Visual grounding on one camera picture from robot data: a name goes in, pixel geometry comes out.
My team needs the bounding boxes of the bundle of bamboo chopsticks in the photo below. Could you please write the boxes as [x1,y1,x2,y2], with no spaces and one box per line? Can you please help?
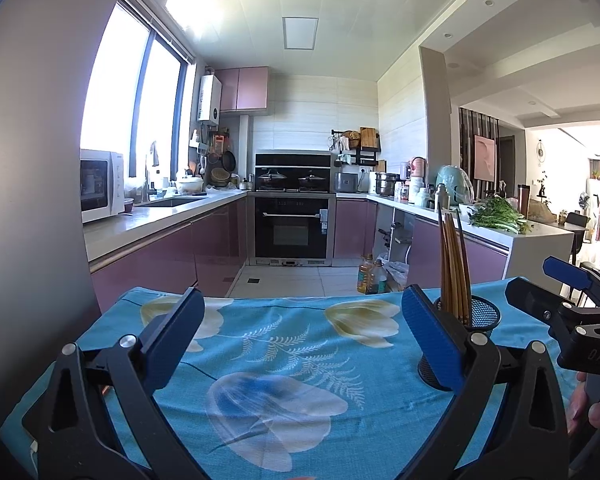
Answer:
[436,208,473,323]

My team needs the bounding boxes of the bunch of green vegetables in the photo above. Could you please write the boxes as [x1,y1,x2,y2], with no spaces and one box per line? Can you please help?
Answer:
[467,196,533,235]

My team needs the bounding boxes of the purple peninsula cabinets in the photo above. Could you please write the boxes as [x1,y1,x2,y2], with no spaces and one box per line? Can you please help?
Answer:
[407,217,511,291]

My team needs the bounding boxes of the kitchen window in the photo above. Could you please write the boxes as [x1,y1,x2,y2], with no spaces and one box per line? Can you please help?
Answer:
[80,0,196,181]

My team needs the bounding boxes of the black wall rack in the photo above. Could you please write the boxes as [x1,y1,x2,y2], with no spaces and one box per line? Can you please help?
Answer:
[331,129,382,167]

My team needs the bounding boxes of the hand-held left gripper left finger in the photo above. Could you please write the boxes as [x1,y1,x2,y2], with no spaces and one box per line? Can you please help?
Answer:
[21,287,206,480]

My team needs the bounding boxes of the pink wall picture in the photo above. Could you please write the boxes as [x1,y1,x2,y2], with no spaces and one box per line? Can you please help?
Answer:
[474,135,497,181]

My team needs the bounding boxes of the narrow purple base cabinet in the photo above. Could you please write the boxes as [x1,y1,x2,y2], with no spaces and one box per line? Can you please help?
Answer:
[334,199,378,260]

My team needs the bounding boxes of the white water heater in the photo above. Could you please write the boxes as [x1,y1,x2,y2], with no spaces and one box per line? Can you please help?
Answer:
[198,75,222,123]

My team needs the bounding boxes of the stainless steel pot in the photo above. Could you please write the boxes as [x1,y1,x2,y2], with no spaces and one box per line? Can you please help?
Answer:
[375,172,401,197]

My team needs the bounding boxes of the black mesh holder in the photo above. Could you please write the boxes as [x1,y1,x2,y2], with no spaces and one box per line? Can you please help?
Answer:
[417,296,502,391]

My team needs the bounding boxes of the person's right hand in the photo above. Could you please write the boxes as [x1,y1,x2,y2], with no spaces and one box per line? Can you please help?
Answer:
[566,372,600,436]

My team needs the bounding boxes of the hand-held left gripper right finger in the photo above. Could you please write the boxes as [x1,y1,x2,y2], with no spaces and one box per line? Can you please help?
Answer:
[401,285,571,480]

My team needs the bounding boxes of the blue floral tablecloth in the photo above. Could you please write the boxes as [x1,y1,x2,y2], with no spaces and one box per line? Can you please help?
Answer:
[0,275,581,480]

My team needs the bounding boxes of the ceiling light panel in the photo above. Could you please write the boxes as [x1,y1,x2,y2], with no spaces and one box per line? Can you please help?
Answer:
[282,16,319,51]

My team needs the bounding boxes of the white microwave oven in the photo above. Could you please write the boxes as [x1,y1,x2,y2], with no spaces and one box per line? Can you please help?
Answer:
[80,148,126,224]

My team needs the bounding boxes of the chrome sink faucet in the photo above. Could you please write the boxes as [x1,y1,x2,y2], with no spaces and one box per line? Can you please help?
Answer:
[144,141,160,201]

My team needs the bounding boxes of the clear oil bottle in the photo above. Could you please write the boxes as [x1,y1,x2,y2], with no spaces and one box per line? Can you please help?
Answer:
[366,259,387,295]

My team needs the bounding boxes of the yellow oil bottle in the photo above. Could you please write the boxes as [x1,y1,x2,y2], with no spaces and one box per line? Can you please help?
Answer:
[356,254,376,295]

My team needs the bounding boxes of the white casserole pot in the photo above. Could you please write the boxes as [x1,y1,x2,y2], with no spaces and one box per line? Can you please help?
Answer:
[176,175,204,196]

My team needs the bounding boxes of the grey refrigerator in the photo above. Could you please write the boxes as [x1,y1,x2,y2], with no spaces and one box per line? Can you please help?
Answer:
[0,0,116,331]

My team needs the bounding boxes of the black built-in oven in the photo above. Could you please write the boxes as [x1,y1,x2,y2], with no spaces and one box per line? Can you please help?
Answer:
[254,196,331,260]

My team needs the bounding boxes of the black built-in stove hood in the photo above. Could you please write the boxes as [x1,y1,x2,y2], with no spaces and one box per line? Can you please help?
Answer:
[254,151,337,193]

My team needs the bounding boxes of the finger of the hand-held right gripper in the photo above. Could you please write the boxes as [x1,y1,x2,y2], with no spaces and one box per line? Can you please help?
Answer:
[542,256,600,306]
[505,277,600,376]

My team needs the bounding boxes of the white plastic bag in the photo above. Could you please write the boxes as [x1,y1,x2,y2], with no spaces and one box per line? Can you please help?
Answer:
[382,259,410,292]

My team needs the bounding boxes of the purple wall cabinet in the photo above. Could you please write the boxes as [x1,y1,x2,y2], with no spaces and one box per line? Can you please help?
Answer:
[215,66,269,113]

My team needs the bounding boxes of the black dining chair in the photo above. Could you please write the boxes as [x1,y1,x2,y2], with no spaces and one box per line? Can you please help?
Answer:
[565,212,591,266]

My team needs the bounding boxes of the long purple base cabinets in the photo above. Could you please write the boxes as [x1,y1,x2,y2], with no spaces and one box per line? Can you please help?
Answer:
[90,196,248,311]

